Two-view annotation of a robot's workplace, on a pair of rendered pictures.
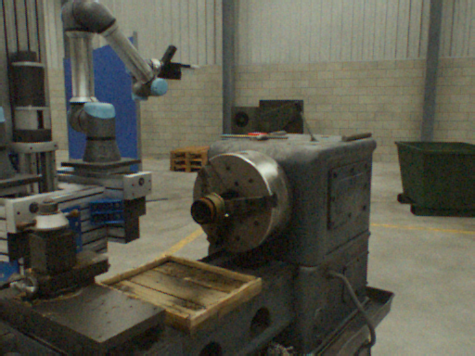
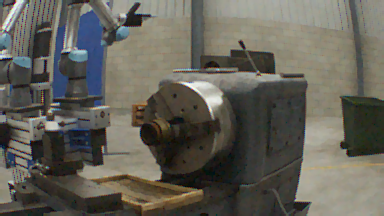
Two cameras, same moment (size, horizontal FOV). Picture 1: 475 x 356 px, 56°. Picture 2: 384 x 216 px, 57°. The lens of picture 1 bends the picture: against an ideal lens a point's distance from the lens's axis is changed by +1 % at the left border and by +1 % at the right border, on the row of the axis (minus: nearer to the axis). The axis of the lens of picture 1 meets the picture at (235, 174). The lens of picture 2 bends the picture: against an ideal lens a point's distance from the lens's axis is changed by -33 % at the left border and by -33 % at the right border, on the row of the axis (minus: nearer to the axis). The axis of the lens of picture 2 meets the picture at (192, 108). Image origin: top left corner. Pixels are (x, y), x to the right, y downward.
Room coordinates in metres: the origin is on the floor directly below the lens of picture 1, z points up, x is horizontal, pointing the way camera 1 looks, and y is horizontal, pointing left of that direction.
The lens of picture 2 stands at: (-0.36, -0.09, 1.33)
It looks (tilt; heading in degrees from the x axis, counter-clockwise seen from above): 6 degrees down; 2
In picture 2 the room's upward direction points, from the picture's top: straight up
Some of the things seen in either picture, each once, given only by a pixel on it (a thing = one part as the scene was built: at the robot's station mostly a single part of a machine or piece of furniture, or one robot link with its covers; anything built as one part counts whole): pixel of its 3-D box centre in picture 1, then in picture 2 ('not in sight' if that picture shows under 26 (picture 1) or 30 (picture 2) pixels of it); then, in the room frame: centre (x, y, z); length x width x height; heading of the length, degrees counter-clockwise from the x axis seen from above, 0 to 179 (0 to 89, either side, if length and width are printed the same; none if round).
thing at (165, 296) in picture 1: (178, 286); (133, 192); (1.18, 0.16, 0.89); 0.36 x 0.30 x 0.04; 54
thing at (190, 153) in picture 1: (198, 158); (161, 113); (9.70, 0.83, 0.22); 1.25 x 0.86 x 0.44; 165
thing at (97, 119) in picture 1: (98, 119); (77, 63); (1.82, 0.55, 1.33); 0.13 x 0.12 x 0.14; 42
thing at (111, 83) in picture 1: (95, 116); (71, 71); (7.92, 2.47, 1.18); 4.12 x 0.80 x 2.35; 33
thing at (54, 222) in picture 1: (49, 219); (50, 125); (0.96, 0.41, 1.13); 0.08 x 0.08 x 0.03
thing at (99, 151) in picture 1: (101, 147); (76, 86); (1.81, 0.55, 1.21); 0.15 x 0.15 x 0.10
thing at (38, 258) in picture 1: (54, 247); (53, 145); (0.97, 0.41, 1.07); 0.07 x 0.07 x 0.10; 54
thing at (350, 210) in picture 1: (293, 187); (244, 121); (1.75, -0.23, 1.06); 0.59 x 0.48 x 0.39; 144
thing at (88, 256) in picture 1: (64, 275); (60, 166); (0.99, 0.40, 0.99); 0.20 x 0.10 x 0.05; 144
